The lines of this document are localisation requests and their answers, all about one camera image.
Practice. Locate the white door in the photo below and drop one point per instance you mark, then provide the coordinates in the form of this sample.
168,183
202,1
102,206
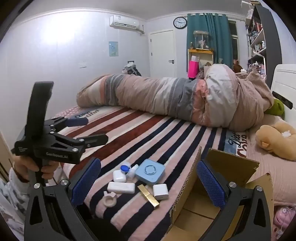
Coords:
161,53

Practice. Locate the person's left hand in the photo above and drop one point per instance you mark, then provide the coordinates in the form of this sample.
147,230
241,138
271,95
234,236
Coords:
23,165

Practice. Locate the light blue square case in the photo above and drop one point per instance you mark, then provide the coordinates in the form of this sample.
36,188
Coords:
150,172

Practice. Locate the brown plush toy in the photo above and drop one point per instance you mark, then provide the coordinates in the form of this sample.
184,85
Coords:
237,66

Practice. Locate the tall bookshelf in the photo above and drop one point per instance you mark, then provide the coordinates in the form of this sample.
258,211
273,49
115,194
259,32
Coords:
270,34

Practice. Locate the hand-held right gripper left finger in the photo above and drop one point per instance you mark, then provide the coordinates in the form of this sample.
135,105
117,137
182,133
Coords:
86,182

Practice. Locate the dark bag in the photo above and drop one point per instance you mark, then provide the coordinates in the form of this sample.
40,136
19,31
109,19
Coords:
133,69

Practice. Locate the pink bag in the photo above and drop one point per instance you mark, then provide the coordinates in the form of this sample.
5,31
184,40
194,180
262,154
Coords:
193,69

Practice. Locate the white earbud case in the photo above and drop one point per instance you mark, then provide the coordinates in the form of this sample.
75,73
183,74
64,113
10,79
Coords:
119,176

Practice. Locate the white headboard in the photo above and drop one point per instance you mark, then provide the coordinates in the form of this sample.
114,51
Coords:
285,78

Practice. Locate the glass tank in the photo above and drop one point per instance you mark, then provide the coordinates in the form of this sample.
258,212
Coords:
201,39

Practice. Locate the teal curtain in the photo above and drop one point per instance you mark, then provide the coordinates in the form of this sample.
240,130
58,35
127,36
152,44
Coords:
219,39

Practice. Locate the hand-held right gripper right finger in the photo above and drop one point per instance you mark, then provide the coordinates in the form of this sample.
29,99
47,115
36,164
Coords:
210,185

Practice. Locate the rolled pink grey duvet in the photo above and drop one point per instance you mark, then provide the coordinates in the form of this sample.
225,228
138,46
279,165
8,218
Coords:
150,97

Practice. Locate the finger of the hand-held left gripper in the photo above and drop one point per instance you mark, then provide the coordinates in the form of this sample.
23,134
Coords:
78,121
94,139

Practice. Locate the round wall clock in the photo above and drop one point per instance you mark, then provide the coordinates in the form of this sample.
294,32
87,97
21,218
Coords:
180,22

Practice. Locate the green plush toy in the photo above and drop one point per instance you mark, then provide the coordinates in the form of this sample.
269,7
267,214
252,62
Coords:
276,107

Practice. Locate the white air conditioner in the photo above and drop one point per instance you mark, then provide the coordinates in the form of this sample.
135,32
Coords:
124,22

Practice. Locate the small white bottle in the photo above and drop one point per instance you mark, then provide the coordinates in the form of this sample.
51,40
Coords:
133,172

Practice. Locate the pink plush toy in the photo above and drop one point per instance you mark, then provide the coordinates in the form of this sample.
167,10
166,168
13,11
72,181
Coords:
285,217

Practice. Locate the cardboard box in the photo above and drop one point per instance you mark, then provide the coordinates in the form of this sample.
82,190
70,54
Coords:
231,160

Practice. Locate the yellow wooden shelf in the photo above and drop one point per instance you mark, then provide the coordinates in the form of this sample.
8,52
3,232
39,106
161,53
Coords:
200,51

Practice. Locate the white charger cube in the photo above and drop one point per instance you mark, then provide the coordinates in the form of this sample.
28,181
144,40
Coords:
160,191

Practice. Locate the gold lipstick tube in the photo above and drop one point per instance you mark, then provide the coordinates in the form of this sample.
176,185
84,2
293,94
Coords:
148,195

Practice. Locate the light blue wall poster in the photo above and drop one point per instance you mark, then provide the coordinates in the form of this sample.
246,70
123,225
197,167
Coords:
113,48

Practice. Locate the tan teddy bear plush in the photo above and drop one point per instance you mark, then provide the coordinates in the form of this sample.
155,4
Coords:
277,141

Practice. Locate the striped blanket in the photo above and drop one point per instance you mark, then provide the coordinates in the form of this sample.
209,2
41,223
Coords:
150,139

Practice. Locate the white rectangular case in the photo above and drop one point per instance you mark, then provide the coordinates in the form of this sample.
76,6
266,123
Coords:
121,187

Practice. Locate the pink quilted bed sheet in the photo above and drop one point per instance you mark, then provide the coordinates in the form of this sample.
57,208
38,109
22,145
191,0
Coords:
277,178

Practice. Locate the person's left forearm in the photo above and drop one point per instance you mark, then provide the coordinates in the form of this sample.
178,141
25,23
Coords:
13,199

